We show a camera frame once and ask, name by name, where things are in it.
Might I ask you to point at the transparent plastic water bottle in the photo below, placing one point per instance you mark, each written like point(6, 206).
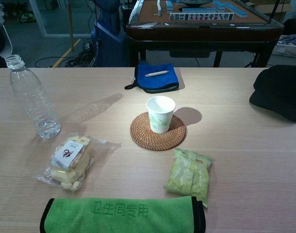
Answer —
point(40, 119)

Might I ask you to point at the white paper cup green print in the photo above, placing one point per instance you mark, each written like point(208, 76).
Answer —
point(161, 121)

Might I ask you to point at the round woven rattan coaster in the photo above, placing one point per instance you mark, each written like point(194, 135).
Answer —
point(158, 143)

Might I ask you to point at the blue folded cloth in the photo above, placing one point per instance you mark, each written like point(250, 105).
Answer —
point(160, 83)

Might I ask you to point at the beige pencil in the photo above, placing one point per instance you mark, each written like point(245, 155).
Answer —
point(156, 73)

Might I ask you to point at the green snack packet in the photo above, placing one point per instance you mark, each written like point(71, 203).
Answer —
point(189, 177)

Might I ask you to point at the blue machine base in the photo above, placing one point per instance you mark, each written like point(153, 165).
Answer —
point(109, 43)

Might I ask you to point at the white power strip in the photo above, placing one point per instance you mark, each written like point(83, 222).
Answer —
point(87, 45)

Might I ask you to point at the dark wooden mahjong table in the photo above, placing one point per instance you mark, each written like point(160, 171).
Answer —
point(201, 31)

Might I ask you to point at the green towel black trim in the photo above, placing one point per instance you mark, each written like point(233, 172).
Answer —
point(123, 218)

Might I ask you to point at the blue-backed mahjong tile row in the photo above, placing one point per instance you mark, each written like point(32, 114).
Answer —
point(198, 10)
point(169, 5)
point(237, 11)
point(159, 8)
point(219, 5)

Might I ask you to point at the face-up mahjong tile row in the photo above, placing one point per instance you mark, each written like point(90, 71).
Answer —
point(201, 16)

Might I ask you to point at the wooden pole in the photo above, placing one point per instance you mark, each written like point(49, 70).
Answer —
point(70, 26)

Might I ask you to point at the black cap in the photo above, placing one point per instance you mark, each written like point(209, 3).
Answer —
point(279, 94)

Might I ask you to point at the white plastic crate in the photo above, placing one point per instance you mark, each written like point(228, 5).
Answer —
point(287, 51)

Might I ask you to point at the white plastic chair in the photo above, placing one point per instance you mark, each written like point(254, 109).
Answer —
point(8, 46)

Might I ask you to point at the black tripod stand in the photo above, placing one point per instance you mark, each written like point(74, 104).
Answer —
point(272, 12)

